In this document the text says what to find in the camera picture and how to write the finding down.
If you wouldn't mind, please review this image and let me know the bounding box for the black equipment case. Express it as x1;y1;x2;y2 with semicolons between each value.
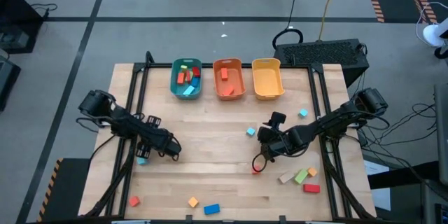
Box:
0;54;22;113

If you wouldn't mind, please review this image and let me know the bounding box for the black sleeved cable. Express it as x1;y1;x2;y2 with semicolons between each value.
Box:
83;139;137;218
321;146;372;220

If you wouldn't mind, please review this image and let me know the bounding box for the white round device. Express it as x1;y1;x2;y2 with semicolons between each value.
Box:
421;17;448;48

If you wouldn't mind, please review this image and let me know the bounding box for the black aluminium table frame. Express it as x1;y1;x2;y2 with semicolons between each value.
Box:
83;51;377;222

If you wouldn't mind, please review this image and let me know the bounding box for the yellow plastic bin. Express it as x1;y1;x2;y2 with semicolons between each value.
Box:
251;57;286;101

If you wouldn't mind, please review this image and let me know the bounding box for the yellow cable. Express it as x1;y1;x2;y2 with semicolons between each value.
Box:
317;0;342;41

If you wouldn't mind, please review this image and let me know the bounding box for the white paper sheet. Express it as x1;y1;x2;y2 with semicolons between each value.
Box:
363;159;392;211

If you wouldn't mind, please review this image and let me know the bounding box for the dark cabinet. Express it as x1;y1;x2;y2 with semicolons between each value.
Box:
421;178;448;224

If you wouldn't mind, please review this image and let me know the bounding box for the teal plastic bin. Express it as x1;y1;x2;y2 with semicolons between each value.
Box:
169;57;203;101

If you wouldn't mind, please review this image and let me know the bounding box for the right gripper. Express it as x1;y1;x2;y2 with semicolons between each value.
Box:
257;112;293;155

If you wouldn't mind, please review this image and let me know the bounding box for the black perforated computer case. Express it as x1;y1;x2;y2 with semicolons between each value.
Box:
273;38;370;88

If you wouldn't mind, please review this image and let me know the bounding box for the orange plastic bin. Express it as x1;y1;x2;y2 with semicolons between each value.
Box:
212;57;246;102

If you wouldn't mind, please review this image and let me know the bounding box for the black coiled cable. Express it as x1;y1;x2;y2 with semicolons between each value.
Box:
272;0;305;52

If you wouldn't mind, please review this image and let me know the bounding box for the black support beam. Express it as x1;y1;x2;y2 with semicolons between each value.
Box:
367;161;442;190

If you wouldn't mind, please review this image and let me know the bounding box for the beige block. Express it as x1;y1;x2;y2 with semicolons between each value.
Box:
279;171;295;185

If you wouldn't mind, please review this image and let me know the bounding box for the black cabinet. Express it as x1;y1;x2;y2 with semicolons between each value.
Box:
0;0;45;55

